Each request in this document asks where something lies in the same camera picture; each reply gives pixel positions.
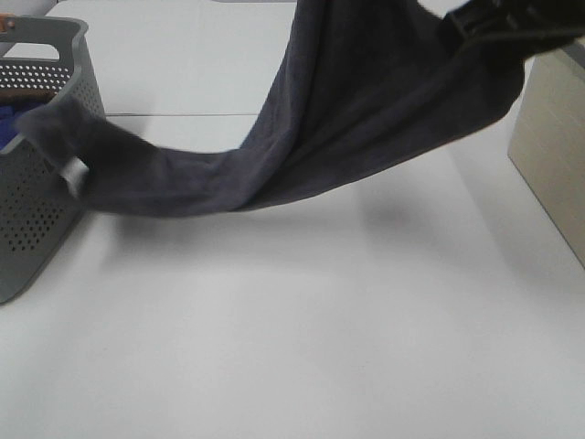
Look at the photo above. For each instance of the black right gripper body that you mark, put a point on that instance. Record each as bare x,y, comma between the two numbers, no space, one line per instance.
517,27

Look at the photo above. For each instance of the dark grey towel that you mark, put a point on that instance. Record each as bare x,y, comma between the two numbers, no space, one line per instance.
363,86

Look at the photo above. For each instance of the blue towel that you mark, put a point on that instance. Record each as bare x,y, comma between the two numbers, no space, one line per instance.
9,114

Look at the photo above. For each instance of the beige fabric storage box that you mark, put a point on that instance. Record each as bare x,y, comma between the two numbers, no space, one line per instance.
547,145

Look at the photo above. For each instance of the brown cloth in basket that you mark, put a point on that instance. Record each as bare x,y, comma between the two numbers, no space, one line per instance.
17,96

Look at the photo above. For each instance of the grey perforated plastic basket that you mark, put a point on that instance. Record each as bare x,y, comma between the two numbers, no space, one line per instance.
33,224

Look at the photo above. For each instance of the brown leather basket handle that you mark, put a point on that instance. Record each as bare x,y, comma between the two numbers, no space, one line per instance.
7,22

